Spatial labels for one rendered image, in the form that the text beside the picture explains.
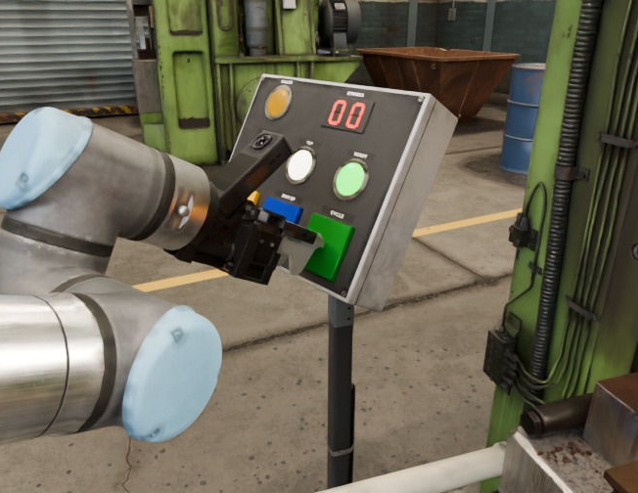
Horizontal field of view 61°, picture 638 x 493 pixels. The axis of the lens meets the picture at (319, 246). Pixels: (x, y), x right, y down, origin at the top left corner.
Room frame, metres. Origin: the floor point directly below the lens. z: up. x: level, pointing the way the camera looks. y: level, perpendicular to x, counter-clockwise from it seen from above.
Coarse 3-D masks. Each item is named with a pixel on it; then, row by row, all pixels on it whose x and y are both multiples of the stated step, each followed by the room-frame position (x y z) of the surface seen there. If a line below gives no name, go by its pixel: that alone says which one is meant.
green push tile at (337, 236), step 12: (312, 216) 0.70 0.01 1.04; (324, 216) 0.69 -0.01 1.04; (312, 228) 0.69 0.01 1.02; (324, 228) 0.67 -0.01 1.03; (336, 228) 0.66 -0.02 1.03; (348, 228) 0.65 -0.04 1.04; (324, 240) 0.66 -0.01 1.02; (336, 240) 0.65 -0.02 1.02; (348, 240) 0.64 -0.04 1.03; (324, 252) 0.65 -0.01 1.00; (336, 252) 0.64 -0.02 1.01; (312, 264) 0.65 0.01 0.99; (324, 264) 0.64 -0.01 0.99; (336, 264) 0.63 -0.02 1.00; (324, 276) 0.63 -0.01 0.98; (336, 276) 0.63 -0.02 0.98
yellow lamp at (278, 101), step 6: (282, 90) 0.88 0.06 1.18; (276, 96) 0.88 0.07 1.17; (282, 96) 0.87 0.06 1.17; (270, 102) 0.88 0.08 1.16; (276, 102) 0.87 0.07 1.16; (282, 102) 0.86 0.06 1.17; (270, 108) 0.88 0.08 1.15; (276, 108) 0.87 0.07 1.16; (282, 108) 0.86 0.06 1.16; (276, 114) 0.86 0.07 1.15
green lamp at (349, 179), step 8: (344, 168) 0.71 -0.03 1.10; (352, 168) 0.70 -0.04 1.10; (360, 168) 0.69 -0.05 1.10; (344, 176) 0.70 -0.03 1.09; (352, 176) 0.69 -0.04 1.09; (360, 176) 0.69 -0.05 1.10; (344, 184) 0.70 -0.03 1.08; (352, 184) 0.69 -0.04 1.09; (360, 184) 0.68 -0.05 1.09; (344, 192) 0.69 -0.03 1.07; (352, 192) 0.68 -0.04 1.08
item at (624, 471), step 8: (632, 464) 0.28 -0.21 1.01; (608, 472) 0.27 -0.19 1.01; (616, 472) 0.27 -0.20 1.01; (624, 472) 0.27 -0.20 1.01; (632, 472) 0.27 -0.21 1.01; (608, 480) 0.27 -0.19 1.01; (616, 480) 0.27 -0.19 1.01; (624, 480) 0.27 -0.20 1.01; (632, 480) 0.27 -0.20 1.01; (616, 488) 0.26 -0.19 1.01; (624, 488) 0.26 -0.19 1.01; (632, 488) 0.26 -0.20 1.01
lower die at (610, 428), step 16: (608, 384) 0.41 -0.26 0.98; (624, 384) 0.41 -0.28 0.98; (592, 400) 0.41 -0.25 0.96; (608, 400) 0.40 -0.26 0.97; (624, 400) 0.39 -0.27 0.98; (592, 416) 0.41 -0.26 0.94; (608, 416) 0.39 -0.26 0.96; (624, 416) 0.38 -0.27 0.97; (592, 432) 0.40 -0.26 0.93; (608, 432) 0.39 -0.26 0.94; (624, 432) 0.37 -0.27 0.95; (608, 448) 0.39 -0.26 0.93; (624, 448) 0.37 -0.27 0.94; (624, 464) 0.37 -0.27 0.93
